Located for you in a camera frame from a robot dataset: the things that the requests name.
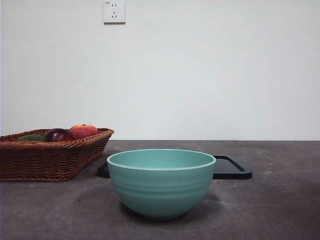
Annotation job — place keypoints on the teal bowl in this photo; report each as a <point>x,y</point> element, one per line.
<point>161,190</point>

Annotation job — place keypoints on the dark purple plum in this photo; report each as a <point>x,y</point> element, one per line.
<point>58,135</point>

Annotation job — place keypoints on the brown wicker basket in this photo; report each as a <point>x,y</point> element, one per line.
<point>37,162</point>

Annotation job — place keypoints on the green avocado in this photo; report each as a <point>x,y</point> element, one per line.
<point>31,138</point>

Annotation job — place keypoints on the red peach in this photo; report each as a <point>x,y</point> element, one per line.
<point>83,131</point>

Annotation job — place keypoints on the black rectangular tray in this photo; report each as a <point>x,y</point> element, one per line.
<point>230,170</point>

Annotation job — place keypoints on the white wall socket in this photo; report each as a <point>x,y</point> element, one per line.
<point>114,12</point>

